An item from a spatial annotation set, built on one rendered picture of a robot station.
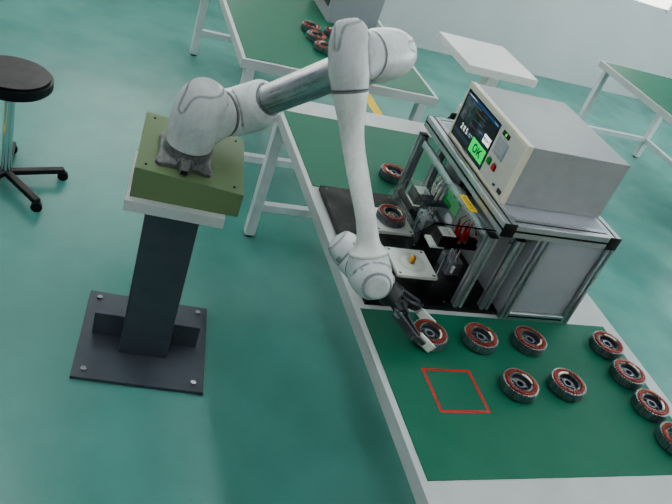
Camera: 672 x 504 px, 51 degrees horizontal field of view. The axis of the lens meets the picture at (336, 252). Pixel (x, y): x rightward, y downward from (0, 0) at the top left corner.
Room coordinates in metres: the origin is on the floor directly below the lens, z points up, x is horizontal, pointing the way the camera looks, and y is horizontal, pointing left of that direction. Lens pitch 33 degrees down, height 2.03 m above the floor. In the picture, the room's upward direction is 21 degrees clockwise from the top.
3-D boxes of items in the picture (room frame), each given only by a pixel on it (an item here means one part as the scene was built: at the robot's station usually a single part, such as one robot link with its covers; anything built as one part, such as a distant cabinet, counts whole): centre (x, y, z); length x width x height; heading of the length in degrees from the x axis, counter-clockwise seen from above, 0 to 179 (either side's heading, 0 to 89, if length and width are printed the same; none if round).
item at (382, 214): (2.25, -0.14, 0.80); 0.11 x 0.11 x 0.04
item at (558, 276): (2.03, -0.70, 0.91); 0.28 x 0.03 x 0.32; 116
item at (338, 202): (2.15, -0.21, 0.76); 0.64 x 0.47 x 0.02; 26
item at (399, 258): (2.04, -0.25, 0.78); 0.15 x 0.15 x 0.01; 26
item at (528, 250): (2.26, -0.42, 0.92); 0.66 x 0.01 x 0.30; 26
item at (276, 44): (4.36, 0.68, 0.37); 1.85 x 1.10 x 0.75; 26
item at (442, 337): (1.71, -0.35, 0.77); 0.11 x 0.11 x 0.04
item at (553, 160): (2.28, -0.49, 1.22); 0.44 x 0.39 x 0.20; 26
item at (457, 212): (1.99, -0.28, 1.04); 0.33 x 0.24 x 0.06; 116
